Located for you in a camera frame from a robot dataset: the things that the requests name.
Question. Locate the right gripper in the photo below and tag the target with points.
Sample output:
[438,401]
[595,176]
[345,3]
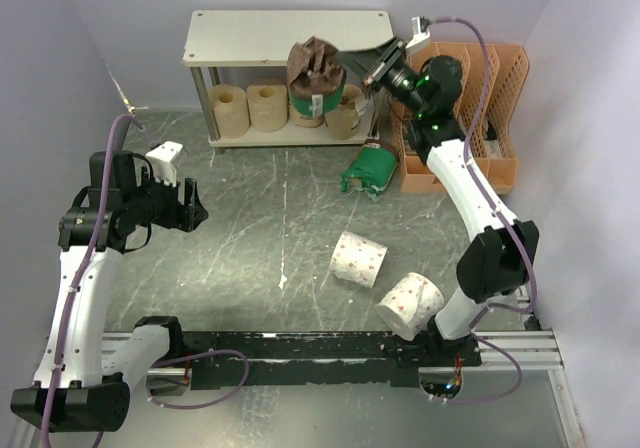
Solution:
[374,63]

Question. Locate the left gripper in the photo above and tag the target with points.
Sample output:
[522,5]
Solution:
[187,215]

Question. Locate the green brown roll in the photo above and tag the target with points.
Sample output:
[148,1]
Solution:
[314,79]

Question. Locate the brown ink-blot roll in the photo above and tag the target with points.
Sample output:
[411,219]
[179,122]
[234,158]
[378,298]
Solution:
[345,118]

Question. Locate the brown cartoon roll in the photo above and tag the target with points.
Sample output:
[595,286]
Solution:
[300,115]

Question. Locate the plain brown roll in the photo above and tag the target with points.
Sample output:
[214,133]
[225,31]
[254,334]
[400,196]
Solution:
[268,106]
[230,110]

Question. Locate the white floral roll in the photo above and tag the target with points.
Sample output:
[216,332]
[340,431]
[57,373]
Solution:
[357,259]
[409,305]

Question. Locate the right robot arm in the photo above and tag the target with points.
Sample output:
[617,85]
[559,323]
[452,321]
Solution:
[502,248]

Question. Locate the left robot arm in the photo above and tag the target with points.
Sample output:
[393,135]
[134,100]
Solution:
[91,393]

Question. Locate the beige two-tier shelf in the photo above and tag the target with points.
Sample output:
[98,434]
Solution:
[263,38]

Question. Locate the orange plastic file organizer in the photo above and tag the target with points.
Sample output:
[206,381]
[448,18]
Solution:
[509,67]

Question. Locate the items in file organizer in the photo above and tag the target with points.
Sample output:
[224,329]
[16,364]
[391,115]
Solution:
[485,142]

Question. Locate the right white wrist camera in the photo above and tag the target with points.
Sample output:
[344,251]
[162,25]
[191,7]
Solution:
[421,35]

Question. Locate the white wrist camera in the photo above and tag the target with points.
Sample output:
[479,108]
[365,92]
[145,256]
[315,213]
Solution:
[164,160]
[421,35]

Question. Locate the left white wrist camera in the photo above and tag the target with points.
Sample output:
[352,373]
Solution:
[164,160]

